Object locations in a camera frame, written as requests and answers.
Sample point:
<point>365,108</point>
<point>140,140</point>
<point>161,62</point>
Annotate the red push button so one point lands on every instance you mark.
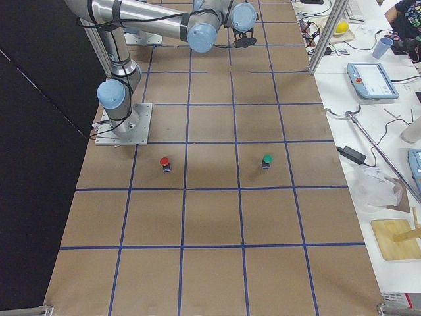
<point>165,164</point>

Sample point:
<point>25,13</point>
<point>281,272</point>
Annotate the wooden mug tree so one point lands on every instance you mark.
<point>410,233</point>

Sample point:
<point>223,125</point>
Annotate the blue plastic cup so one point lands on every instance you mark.
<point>381,47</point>

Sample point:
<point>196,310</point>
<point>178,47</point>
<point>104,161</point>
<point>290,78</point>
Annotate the wooden base board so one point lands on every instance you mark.
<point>384,230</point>

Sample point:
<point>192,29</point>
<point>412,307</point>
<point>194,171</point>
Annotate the yellow lemon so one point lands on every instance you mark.
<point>341,29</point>

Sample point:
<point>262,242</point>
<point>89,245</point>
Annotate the beige tray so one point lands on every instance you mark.
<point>321,22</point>

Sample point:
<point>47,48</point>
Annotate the green push button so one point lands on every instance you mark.
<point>266,161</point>

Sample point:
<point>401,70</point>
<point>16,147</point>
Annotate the aluminium frame post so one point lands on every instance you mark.
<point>327,33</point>

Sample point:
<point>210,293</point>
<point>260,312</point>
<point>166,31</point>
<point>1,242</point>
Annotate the metal walking cane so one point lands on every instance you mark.
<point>351,115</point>

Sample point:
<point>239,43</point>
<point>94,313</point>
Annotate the teach pendant tablet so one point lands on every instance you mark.
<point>371,81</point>

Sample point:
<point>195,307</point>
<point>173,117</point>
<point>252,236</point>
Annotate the clear plastic bag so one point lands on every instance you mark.
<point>374,190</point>

